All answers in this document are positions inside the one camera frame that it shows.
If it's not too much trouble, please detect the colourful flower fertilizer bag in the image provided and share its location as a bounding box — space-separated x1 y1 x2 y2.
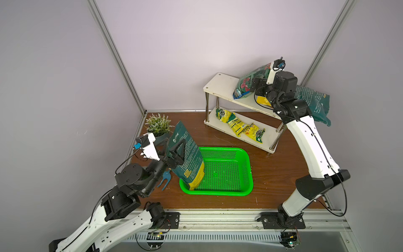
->
233 63 272 99

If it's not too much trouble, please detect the dark green soil bag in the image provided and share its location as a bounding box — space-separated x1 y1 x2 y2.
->
168 121 205 191

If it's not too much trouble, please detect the small green yellow fertilizer packet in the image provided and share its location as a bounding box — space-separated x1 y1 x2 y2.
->
244 123 266 143

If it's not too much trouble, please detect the green yellow large fertilizer bag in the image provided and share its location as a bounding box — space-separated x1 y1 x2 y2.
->
295 85 331 127

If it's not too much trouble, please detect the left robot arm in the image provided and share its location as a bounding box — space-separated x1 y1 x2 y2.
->
49 137 186 252

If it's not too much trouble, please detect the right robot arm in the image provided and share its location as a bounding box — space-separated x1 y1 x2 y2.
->
252 71 351 229

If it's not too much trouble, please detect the white two-tier shelf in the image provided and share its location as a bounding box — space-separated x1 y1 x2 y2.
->
203 73 287 154

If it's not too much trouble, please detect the left yellow green fertilizer packet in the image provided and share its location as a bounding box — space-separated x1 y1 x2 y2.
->
216 108 236 123

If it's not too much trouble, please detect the potted lavender plant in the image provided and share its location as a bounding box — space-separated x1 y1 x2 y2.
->
145 113 174 146

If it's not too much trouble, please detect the green plastic basket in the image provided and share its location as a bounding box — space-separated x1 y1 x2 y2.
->
179 147 254 196

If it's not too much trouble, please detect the aluminium corner profile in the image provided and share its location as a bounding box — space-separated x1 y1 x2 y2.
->
87 0 147 117

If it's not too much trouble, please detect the teal garden fork yellow handle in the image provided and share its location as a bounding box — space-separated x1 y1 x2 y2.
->
157 169 172 191

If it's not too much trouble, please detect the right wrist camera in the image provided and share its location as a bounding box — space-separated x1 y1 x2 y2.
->
266 57 285 85

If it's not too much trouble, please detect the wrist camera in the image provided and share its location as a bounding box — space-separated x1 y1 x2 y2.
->
134 133 160 161
266 57 285 85

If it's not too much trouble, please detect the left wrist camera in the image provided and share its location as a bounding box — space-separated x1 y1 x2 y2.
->
134 133 160 161

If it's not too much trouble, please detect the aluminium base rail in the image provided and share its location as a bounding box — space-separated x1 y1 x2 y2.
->
84 208 356 252

